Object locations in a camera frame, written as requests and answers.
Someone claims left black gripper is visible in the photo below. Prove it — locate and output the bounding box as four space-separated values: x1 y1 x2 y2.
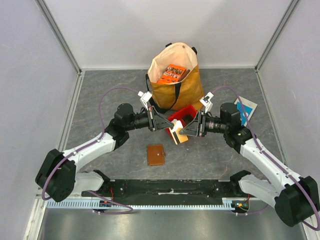
125 105 174 131

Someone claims red plastic bin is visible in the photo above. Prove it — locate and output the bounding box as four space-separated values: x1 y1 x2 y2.
167 104 198 128

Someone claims brown leather card holder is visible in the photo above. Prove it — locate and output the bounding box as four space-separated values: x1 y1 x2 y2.
146 144 165 167

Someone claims blue white box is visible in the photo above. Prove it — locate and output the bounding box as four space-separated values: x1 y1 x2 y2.
234 96 258 127

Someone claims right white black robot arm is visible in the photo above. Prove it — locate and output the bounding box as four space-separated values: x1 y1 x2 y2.
179 102 320 227

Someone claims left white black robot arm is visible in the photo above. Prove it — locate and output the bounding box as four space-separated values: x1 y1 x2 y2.
35 103 174 202

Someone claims dark card stack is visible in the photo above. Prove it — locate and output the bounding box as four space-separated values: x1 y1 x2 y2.
182 114 194 125

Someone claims yellow tote bag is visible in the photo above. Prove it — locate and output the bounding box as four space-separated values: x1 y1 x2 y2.
145 42 205 114

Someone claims orange snack box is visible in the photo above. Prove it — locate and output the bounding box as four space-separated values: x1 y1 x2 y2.
157 64 186 85

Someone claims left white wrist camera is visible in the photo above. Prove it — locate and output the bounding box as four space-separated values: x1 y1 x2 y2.
137 91 153 109

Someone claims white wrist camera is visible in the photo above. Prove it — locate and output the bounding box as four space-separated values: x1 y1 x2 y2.
199 91 214 113
137 91 153 109

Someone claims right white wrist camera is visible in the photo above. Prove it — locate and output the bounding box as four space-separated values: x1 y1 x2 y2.
199 91 214 113

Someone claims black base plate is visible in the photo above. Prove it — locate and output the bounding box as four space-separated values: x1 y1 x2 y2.
95 179 248 206

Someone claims white slotted cable duct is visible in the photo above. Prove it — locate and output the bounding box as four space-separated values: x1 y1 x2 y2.
46 197 236 211

